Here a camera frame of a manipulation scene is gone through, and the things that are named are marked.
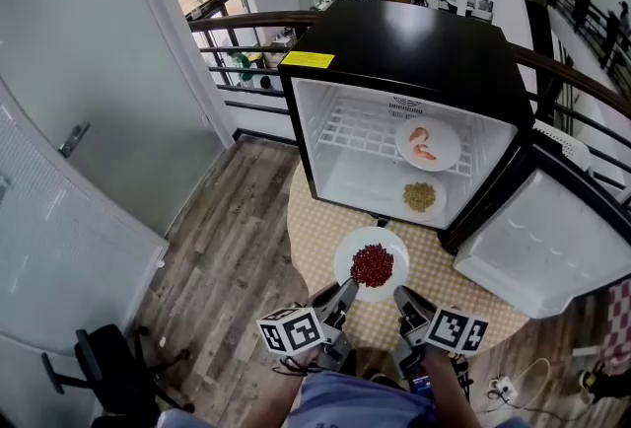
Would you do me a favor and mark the small blue screen device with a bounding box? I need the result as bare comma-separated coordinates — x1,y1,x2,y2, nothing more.
410,374,434,400

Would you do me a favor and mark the person's blue clothing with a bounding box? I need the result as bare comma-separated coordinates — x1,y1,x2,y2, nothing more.
157,369,533,428

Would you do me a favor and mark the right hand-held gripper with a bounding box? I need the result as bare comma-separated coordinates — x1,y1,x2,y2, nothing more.
392,285,489,381

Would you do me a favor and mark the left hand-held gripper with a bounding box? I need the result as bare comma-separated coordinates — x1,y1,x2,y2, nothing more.
255,276,361,373

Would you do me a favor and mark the white power cable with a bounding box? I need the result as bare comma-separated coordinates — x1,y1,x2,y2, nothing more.
472,356,552,417

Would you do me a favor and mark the frosted glass door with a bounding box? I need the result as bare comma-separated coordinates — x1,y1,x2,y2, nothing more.
0,0,234,240

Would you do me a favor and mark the pile of red beans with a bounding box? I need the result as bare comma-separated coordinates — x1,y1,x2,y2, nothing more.
349,244,395,288

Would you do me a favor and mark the yellow warning label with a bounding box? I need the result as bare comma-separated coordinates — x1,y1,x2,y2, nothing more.
281,50,336,70

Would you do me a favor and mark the white power strip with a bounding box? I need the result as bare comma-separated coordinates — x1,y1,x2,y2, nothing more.
487,376,519,402

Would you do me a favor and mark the black mini fridge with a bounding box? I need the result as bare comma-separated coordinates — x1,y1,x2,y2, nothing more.
277,0,631,321

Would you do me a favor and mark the metal door handle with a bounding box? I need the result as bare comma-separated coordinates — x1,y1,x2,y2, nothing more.
57,121,92,159

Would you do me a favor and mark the person's left forearm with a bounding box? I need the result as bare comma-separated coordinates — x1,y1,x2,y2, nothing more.
283,347,324,397

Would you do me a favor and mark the white round plate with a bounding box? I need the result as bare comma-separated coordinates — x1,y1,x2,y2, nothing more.
333,226,410,303
397,171,448,224
394,116,463,173

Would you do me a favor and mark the black office chair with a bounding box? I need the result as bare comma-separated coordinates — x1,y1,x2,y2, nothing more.
41,322,196,428

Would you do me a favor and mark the black yellow device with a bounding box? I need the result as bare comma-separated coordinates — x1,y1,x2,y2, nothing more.
579,361,631,405

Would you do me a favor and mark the person's right forearm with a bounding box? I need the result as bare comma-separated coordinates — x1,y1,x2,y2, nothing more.
422,344,477,428

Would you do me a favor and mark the white perforated plastic chair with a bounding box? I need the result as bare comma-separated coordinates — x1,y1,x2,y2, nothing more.
534,118,593,172

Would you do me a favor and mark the red checkered tablecloth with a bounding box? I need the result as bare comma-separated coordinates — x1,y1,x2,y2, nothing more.
598,277,631,376

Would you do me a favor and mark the black metal walkway railing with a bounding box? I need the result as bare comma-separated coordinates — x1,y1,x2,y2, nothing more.
546,0,631,90

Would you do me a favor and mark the dark wooden handrail railing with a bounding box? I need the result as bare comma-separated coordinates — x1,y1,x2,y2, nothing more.
186,10,631,205

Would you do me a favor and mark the white wire fridge shelf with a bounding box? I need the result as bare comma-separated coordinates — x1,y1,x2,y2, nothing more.
315,107,474,177

